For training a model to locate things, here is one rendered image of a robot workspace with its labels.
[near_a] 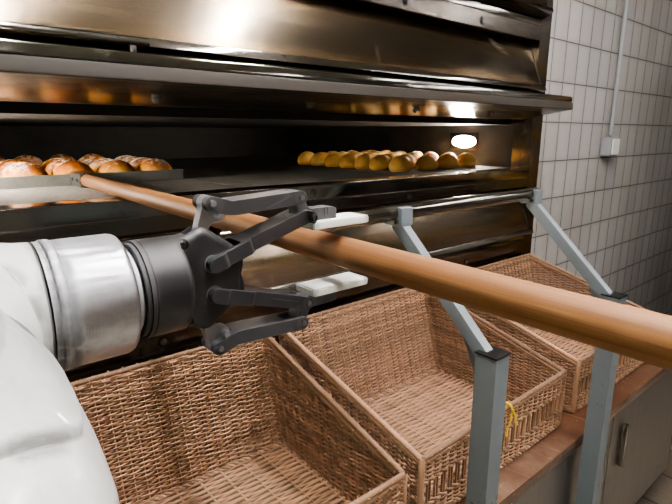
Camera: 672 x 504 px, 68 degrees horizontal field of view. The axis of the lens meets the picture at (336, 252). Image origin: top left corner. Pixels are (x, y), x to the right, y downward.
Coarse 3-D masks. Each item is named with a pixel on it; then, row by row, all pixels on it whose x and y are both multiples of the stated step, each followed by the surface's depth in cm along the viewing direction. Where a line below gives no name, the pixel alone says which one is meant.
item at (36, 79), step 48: (0, 96) 82; (48, 96) 85; (96, 96) 89; (144, 96) 92; (192, 96) 96; (240, 96) 100; (288, 96) 105; (336, 96) 110; (384, 96) 116; (432, 96) 126; (480, 96) 139
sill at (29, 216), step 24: (504, 168) 186; (192, 192) 109; (216, 192) 109; (240, 192) 113; (312, 192) 126; (336, 192) 131; (360, 192) 136; (384, 192) 142; (0, 216) 84; (24, 216) 87; (48, 216) 89; (72, 216) 91; (96, 216) 94; (120, 216) 97; (144, 216) 100
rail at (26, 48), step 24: (0, 48) 69; (24, 48) 70; (48, 48) 72; (72, 48) 74; (96, 48) 77; (240, 72) 92; (264, 72) 95; (288, 72) 99; (312, 72) 102; (504, 96) 147; (528, 96) 155; (552, 96) 164
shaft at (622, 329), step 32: (128, 192) 92; (160, 192) 84; (224, 224) 65; (320, 256) 50; (352, 256) 46; (384, 256) 44; (416, 256) 42; (416, 288) 41; (448, 288) 38; (480, 288) 36; (512, 288) 35; (544, 288) 33; (512, 320) 35; (544, 320) 33; (576, 320) 31; (608, 320) 30; (640, 320) 29; (640, 352) 28
